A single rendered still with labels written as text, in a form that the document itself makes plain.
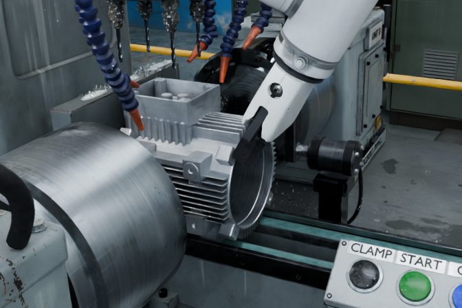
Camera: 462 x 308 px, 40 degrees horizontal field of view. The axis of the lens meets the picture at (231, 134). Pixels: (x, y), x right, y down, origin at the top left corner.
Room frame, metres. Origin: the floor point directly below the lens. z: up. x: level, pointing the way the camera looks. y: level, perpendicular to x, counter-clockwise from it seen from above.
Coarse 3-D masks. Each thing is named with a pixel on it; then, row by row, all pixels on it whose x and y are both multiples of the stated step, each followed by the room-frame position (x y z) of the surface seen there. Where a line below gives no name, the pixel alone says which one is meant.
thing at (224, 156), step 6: (126, 132) 0.92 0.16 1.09; (132, 132) 0.92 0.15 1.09; (222, 144) 0.84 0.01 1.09; (222, 150) 0.84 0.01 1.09; (228, 150) 0.83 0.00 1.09; (216, 156) 0.83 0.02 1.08; (222, 156) 0.83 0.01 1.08; (228, 156) 0.82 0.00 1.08; (222, 162) 0.83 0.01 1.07; (228, 162) 0.82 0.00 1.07; (270, 192) 0.94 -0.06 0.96; (270, 198) 0.95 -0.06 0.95; (222, 228) 0.83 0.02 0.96; (228, 228) 0.83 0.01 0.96; (234, 228) 0.83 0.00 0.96; (222, 234) 0.83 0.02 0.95; (228, 234) 0.82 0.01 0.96; (234, 234) 0.83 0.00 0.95; (234, 240) 0.83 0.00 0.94
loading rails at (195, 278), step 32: (288, 224) 0.92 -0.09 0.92; (320, 224) 0.90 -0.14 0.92; (192, 256) 0.86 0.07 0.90; (224, 256) 0.83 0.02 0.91; (256, 256) 0.81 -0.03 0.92; (288, 256) 0.82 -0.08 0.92; (320, 256) 0.87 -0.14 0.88; (448, 256) 0.80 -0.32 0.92; (192, 288) 0.86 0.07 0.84; (224, 288) 0.84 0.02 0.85; (256, 288) 0.81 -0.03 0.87; (288, 288) 0.79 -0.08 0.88; (320, 288) 0.76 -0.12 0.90
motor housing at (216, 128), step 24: (216, 120) 0.91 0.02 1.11; (240, 120) 0.90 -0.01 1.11; (168, 144) 0.90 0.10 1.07; (192, 144) 0.88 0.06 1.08; (216, 144) 0.87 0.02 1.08; (168, 168) 0.86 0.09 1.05; (216, 168) 0.84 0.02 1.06; (240, 168) 0.98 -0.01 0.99; (264, 168) 0.96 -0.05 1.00; (192, 192) 0.83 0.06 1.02; (216, 192) 0.82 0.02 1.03; (240, 192) 0.95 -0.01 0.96; (264, 192) 0.94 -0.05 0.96; (216, 216) 0.82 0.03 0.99; (240, 216) 0.91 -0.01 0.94
